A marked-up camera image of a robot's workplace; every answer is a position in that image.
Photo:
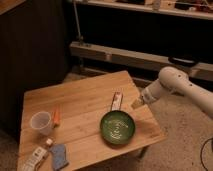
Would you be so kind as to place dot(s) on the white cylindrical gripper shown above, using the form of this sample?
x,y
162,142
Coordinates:
x,y
150,94

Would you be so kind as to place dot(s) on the green ceramic bowl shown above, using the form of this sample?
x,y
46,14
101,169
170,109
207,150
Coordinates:
x,y
117,127

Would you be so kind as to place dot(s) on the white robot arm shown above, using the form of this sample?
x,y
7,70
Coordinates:
x,y
171,80

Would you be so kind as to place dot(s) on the wooden table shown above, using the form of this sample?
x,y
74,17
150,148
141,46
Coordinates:
x,y
82,104

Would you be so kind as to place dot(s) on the orange marker pen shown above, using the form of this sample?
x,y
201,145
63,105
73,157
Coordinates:
x,y
56,118

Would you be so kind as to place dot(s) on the metal vertical pole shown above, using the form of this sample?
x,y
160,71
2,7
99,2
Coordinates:
x,y
80,37

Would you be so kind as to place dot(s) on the blue cloth sponge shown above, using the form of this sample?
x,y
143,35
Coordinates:
x,y
59,160

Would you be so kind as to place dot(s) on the small white cube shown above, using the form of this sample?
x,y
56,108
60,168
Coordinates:
x,y
49,142

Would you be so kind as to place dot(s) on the clear plastic cup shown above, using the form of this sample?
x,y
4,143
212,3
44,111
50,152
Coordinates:
x,y
42,122

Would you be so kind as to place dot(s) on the upper shelf with clutter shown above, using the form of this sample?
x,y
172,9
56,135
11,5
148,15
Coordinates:
x,y
153,8

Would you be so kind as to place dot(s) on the white remote control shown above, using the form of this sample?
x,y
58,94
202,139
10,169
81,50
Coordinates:
x,y
35,159

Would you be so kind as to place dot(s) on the long grey bench rail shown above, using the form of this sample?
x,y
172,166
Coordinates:
x,y
137,59

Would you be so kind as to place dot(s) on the black handle on bench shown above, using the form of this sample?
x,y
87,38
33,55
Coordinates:
x,y
182,62

